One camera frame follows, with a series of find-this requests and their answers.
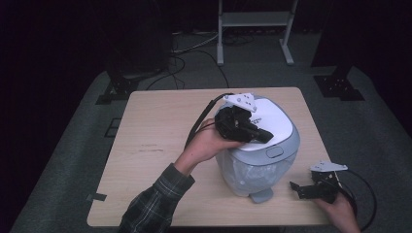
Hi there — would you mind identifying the white and grey pedal trash bin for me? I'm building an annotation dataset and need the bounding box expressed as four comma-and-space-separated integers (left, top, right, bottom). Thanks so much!
214, 94, 301, 204

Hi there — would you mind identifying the black floor cable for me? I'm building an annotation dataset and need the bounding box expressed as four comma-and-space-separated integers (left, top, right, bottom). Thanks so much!
145, 48, 231, 91

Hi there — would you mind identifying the clear plastic trash bag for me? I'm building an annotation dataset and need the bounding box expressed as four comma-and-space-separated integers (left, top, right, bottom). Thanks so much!
216, 150, 297, 197

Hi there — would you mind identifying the dark tape strip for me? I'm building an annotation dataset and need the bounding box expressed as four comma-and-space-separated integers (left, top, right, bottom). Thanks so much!
86, 192, 108, 203

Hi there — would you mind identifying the white metal stand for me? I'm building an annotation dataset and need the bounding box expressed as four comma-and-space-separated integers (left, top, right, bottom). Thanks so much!
216, 0, 299, 67

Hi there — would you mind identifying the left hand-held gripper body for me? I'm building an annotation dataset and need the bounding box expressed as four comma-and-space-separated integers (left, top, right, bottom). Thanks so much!
214, 92, 258, 143

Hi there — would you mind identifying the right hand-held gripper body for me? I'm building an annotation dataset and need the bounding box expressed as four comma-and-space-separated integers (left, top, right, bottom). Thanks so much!
309, 160, 349, 205

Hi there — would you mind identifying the white floor cable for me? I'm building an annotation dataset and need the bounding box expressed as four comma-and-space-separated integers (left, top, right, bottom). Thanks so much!
171, 31, 221, 54

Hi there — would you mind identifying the black stand with square base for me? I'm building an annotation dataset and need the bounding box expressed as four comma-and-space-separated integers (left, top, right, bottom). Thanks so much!
312, 62, 366, 102

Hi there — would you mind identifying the person's left hand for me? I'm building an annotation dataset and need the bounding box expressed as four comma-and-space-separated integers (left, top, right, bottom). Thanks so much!
184, 117, 245, 166

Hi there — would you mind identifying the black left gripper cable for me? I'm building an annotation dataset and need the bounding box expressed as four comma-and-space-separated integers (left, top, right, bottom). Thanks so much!
184, 92, 235, 150

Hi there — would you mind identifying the black stand with cross base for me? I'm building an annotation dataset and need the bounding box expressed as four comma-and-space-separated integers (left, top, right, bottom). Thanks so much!
94, 30, 173, 106

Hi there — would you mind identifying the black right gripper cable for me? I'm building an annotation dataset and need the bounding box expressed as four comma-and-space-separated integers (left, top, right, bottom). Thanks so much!
334, 168, 379, 233

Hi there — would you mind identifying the person's right hand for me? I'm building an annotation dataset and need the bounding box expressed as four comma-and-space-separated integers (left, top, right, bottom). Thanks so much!
314, 193, 361, 233

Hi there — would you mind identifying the dark floor outlet plate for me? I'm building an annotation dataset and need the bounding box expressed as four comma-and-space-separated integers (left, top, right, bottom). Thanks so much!
103, 117, 122, 139

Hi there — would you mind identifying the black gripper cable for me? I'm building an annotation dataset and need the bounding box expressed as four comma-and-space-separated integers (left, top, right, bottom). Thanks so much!
334, 168, 379, 233
184, 92, 235, 150

